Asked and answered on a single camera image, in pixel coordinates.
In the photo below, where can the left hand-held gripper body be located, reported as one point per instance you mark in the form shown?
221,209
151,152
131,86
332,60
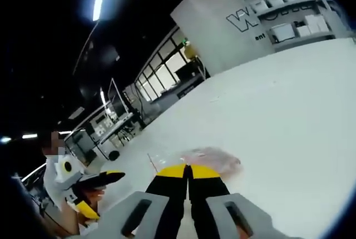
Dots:
66,175

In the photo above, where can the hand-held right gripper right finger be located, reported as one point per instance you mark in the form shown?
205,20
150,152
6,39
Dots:
214,211

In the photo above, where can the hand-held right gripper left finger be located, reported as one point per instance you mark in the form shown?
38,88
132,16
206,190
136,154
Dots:
155,211

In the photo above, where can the clear resealable bag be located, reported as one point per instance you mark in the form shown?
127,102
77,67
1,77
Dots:
217,161

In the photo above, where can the person's left hand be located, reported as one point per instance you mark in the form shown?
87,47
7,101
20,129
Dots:
91,196

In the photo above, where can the person's white shirt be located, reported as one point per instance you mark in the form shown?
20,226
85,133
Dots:
51,183

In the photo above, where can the black round object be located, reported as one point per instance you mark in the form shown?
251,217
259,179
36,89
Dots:
114,155

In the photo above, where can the short ceiling light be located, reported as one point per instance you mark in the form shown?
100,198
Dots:
29,136

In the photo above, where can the white desk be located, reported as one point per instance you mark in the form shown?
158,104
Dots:
119,122

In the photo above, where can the tilted display screen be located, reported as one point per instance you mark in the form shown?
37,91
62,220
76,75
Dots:
122,102

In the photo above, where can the dark grey counter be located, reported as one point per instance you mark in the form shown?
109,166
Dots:
183,89

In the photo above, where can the black monitor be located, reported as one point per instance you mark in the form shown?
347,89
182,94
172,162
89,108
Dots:
185,71

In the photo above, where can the yellow rounded object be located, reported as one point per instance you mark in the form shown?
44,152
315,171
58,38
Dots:
191,52

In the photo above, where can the white lidded box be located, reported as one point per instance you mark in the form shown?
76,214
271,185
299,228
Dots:
282,32

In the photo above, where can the small white cardboard box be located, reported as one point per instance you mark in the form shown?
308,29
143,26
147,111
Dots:
303,31

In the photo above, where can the large white cardboard box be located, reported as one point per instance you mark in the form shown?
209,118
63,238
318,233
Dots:
317,23

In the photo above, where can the grey shelving unit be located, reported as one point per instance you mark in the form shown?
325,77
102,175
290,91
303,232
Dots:
289,7

